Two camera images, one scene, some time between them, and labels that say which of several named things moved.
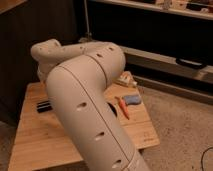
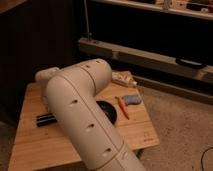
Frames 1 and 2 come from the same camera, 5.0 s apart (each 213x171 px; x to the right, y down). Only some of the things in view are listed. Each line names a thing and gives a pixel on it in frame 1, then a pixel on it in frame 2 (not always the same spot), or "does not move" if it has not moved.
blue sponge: x=133 y=99 does not move
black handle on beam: x=189 y=63 does not move
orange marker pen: x=123 y=106 does not move
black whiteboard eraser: x=43 y=106 to x=45 y=119
